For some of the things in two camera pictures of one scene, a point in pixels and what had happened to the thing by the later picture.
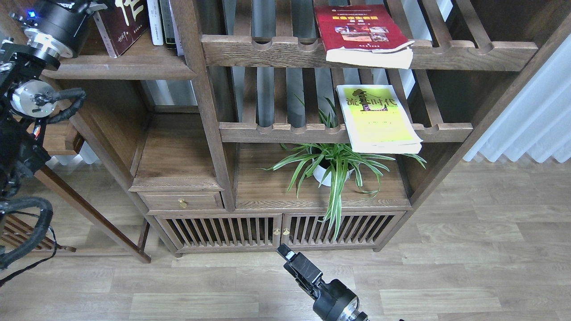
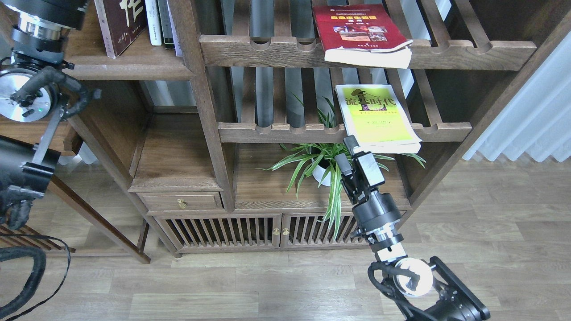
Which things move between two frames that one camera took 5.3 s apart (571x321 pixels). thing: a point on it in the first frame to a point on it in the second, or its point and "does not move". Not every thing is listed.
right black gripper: (330, 298) to (372, 209)
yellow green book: (378, 120) does not move
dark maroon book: (122, 23) does not move
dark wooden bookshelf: (251, 127) does not move
